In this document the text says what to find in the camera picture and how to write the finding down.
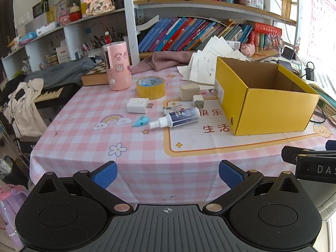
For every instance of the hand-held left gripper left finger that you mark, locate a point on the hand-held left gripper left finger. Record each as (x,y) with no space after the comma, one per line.
(106,174)

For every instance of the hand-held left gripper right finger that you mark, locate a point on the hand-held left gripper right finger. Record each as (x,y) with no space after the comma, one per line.
(231,174)

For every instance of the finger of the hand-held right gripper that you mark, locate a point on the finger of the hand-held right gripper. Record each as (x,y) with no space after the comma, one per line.
(294,154)
(331,145)

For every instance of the yellow cardboard box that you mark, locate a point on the yellow cardboard box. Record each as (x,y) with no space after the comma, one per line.
(273,110)

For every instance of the teal correction tape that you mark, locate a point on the teal correction tape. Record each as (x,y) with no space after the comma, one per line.
(141,120)

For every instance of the white and blue spray bottle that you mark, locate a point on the white and blue spray bottle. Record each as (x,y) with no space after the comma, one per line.
(183,116)

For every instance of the large white charger plug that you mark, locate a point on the large white charger plug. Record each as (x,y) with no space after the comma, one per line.
(137,105)

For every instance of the small white charger cube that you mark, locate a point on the small white charger cube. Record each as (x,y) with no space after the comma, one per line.
(198,101)

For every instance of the beige rectangular block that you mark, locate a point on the beige rectangular block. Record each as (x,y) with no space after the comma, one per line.
(189,92)

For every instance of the yellow tape roll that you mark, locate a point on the yellow tape roll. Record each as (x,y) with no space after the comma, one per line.
(151,93)

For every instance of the pink checked tablecloth desktop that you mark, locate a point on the pink checked tablecloth desktop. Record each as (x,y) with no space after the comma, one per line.
(105,141)

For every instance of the green book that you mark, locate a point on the green book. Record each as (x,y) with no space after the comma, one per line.
(328,105)

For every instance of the black power adapter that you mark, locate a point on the black power adapter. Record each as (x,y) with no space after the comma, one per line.
(309,73)

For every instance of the black smartphone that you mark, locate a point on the black smartphone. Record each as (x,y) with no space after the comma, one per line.
(285,65)

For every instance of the wooden chessboard box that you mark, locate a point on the wooden chessboard box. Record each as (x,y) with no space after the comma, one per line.
(94,80)

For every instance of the black piano keyboard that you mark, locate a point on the black piano keyboard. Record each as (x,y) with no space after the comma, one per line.
(50,93)

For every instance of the small black screen device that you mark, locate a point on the small black screen device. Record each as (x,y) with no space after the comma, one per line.
(288,53)

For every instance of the purple backpack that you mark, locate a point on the purple backpack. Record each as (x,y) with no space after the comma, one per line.
(10,210)

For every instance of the pink cylindrical container with stickers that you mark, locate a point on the pink cylindrical container with stickers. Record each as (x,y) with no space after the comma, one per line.
(118,71)

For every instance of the white garment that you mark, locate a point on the white garment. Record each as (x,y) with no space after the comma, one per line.
(23,110)

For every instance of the grey clothing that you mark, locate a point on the grey clothing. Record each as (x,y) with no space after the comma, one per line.
(63,73)

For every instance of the pile of white paper sheets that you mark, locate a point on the pile of white paper sheets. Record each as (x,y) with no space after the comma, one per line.
(202,68)

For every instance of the pink pig plush toy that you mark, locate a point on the pink pig plush toy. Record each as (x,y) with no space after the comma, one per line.
(248,49)

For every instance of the pink cloth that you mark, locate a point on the pink cloth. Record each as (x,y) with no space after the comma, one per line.
(162,61)

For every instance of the red thick book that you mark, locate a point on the red thick book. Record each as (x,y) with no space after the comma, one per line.
(267,29)

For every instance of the white carton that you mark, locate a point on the white carton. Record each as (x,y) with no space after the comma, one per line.
(63,53)

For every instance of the pen holder with pens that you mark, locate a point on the pen holder with pens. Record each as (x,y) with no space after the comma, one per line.
(97,44)

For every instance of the white shelf unit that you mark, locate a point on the white shelf unit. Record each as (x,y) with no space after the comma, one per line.
(128,31)

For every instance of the row of colourful books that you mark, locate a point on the row of colourful books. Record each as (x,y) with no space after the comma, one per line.
(170,36)

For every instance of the white storage box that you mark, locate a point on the white storage box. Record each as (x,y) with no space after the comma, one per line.
(273,5)

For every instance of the long white box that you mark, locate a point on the long white box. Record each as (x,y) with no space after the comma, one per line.
(48,29)

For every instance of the blue and pink tissue pack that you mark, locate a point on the blue and pink tissue pack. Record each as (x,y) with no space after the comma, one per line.
(27,38)

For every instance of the pink tin box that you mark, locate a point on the pink tin box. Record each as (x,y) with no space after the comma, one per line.
(64,19)

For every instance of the red and white jar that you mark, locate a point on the red and white jar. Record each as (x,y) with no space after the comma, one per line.
(75,14)

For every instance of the wall poster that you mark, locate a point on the wall poster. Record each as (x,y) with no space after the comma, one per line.
(323,18)

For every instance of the black picture frame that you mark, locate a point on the black picture frame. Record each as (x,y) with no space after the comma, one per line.
(40,10)

